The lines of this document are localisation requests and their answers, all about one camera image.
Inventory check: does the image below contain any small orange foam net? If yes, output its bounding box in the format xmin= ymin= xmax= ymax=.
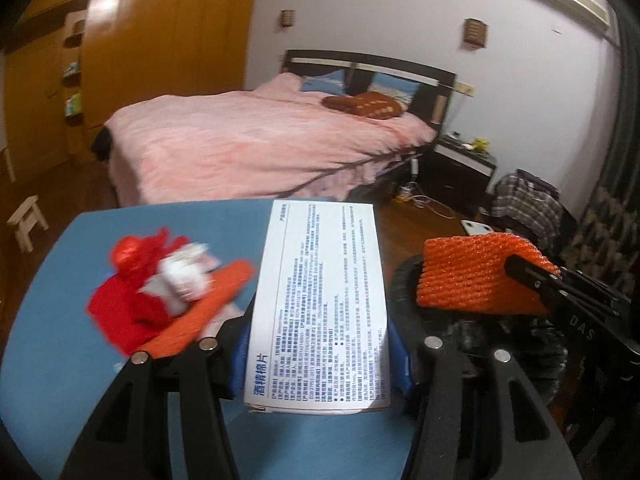
xmin=416 ymin=233 xmax=560 ymax=316

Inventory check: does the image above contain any red cloth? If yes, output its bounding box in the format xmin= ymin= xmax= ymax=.
xmin=87 ymin=228 xmax=190 ymax=356

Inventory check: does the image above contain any large orange foam net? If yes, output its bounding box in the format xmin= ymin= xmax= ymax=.
xmin=136 ymin=259 xmax=254 ymax=359

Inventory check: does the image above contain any white printed paper box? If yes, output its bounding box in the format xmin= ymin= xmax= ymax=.
xmin=244 ymin=200 xmax=390 ymax=415

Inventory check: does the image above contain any black lined trash bin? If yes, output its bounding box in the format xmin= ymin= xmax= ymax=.
xmin=387 ymin=256 xmax=567 ymax=404

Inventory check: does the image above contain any dark patterned curtain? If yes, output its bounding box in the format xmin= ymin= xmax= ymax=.
xmin=561 ymin=20 xmax=639 ymax=298

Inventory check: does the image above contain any white bathroom scale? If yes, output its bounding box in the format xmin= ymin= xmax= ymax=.
xmin=460 ymin=219 xmax=500 ymax=236

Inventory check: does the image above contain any plaid bag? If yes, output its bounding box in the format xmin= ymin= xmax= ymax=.
xmin=490 ymin=172 xmax=564 ymax=249

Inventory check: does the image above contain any blue table cloth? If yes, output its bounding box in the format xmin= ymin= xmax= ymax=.
xmin=0 ymin=198 xmax=421 ymax=480

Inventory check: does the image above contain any dark nightstand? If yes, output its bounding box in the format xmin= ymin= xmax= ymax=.
xmin=419 ymin=136 xmax=498 ymax=217

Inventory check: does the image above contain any yellow plush toy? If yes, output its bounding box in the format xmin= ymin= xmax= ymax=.
xmin=471 ymin=138 xmax=489 ymax=153

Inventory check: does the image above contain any dark wooden headboard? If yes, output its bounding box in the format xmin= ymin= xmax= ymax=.
xmin=280 ymin=49 xmax=458 ymax=131

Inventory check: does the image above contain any right blue pillow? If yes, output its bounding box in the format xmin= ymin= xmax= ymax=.
xmin=368 ymin=73 xmax=420 ymax=110

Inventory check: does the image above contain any blue pillow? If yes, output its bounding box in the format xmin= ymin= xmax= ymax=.
xmin=300 ymin=70 xmax=346 ymax=96
xmin=368 ymin=73 xmax=420 ymax=110

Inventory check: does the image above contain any brown dotted cushion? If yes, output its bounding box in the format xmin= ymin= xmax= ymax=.
xmin=321 ymin=91 xmax=405 ymax=120

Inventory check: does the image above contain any small white stool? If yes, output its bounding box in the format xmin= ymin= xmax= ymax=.
xmin=6 ymin=195 xmax=50 ymax=254

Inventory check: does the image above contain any left blue pillow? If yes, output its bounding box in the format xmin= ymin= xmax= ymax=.
xmin=300 ymin=70 xmax=346 ymax=96

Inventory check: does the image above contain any pink covered bed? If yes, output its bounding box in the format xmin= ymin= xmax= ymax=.
xmin=105 ymin=73 xmax=436 ymax=206

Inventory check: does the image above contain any wooden wardrobe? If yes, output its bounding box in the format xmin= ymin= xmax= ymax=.
xmin=1 ymin=0 xmax=254 ymax=181

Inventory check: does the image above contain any white charger cable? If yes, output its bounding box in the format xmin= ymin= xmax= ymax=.
xmin=397 ymin=156 xmax=459 ymax=221

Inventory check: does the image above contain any right wall lamp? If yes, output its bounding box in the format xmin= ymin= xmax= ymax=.
xmin=462 ymin=18 xmax=488 ymax=49

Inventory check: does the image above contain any wall lamp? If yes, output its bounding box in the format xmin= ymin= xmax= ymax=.
xmin=462 ymin=18 xmax=488 ymax=49
xmin=279 ymin=9 xmax=295 ymax=28

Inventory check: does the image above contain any left wall lamp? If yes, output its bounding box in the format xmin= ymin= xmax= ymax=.
xmin=279 ymin=9 xmax=295 ymax=28

